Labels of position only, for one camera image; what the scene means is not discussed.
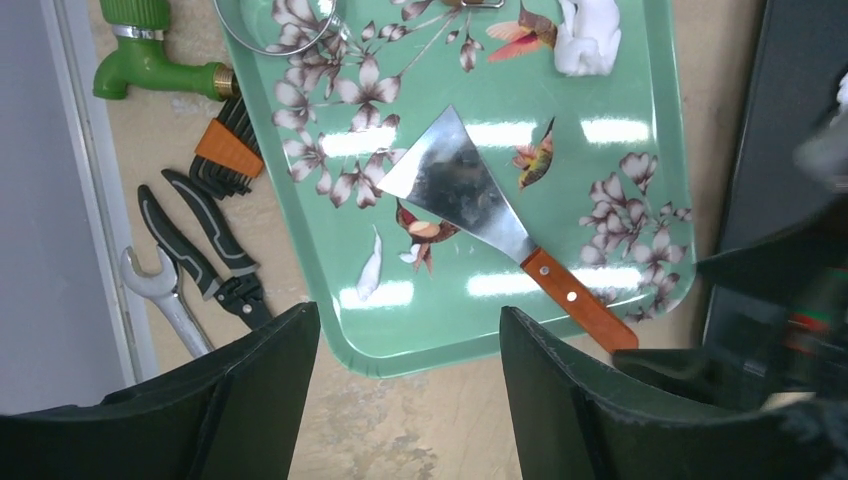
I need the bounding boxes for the green floral tray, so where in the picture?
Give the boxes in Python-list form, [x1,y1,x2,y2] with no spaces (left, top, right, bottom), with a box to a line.
[216,1,695,378]

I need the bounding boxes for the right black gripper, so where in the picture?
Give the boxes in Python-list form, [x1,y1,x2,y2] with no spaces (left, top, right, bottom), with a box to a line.
[612,125,847,410]

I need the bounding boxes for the silver open-end wrench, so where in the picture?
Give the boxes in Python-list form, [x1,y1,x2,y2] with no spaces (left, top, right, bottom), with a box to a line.
[120,246,215,358]

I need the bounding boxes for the orange black hex key set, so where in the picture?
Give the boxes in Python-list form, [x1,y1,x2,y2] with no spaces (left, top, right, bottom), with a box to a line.
[189,96,265,200]

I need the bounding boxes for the metal scraper wooden handle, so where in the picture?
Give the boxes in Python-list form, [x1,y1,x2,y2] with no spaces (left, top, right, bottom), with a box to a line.
[377,105,639,353]

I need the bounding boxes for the round metal cutter ring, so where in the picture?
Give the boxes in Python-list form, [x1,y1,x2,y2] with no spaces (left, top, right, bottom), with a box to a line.
[213,0,342,58]

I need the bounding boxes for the aluminium frame rail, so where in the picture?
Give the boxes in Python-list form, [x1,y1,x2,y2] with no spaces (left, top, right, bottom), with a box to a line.
[38,0,159,385]

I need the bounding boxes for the black grey pliers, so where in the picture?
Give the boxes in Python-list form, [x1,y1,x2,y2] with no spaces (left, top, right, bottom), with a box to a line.
[136,168,275,331]

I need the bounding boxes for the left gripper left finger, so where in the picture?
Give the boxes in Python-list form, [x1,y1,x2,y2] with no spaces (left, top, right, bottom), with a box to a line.
[1,302,321,479]

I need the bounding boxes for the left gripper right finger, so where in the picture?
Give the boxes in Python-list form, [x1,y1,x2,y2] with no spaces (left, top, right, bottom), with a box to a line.
[499,306,847,479]

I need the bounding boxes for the green garden hose nozzle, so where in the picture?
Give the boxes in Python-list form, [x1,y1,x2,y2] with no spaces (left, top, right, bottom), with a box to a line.
[92,0,240,101]

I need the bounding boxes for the small white dough strip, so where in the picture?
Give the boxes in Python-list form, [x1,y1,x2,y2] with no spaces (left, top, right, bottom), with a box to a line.
[356,225,382,302]

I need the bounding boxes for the white dough scrap lump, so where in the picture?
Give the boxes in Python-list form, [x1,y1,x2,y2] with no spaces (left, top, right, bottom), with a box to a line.
[554,0,622,77]

